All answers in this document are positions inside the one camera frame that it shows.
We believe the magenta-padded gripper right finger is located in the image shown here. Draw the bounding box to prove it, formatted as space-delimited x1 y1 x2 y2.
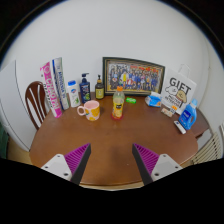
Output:
132 143 184 186

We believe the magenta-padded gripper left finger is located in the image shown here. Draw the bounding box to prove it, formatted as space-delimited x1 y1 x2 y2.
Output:
40 143 92 186

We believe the orange juice bottle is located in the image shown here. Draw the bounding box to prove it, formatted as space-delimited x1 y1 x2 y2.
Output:
111 85 126 120

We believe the small white remote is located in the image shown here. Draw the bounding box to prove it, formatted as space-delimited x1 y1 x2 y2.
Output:
173 120 187 135

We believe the pink mug with orange print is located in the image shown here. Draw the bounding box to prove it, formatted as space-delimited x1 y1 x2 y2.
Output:
76 99 101 122

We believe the small beige snack packet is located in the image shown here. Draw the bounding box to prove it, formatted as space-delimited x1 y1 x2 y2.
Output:
160 103 175 118

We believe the blue tissue pack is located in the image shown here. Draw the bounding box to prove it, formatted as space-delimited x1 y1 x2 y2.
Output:
144 91 163 108

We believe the blue detergent bottle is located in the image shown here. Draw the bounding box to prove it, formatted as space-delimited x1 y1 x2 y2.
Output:
178 98 199 131

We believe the white radiator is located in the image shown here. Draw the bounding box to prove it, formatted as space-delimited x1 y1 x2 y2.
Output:
191 131 224 165

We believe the white blue-capped lotion bottle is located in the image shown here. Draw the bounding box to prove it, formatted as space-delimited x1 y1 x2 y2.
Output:
66 80 81 108

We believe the dark blue pump bottle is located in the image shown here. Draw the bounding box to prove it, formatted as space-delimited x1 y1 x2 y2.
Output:
79 72 92 104

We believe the brown wooden chair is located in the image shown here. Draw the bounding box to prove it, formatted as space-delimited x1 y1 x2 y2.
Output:
24 80 48 131

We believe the brown yellow-labelled pump bottle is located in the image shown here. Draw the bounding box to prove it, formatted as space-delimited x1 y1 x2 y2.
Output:
94 74 105 100

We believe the white paper gift bag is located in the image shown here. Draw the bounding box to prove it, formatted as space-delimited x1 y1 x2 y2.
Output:
160 63 198 116

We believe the white flat panel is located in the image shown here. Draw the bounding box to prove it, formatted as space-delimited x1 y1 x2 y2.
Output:
0 59 31 153

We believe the framed group picture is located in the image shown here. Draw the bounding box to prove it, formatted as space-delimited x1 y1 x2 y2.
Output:
102 56 166 97

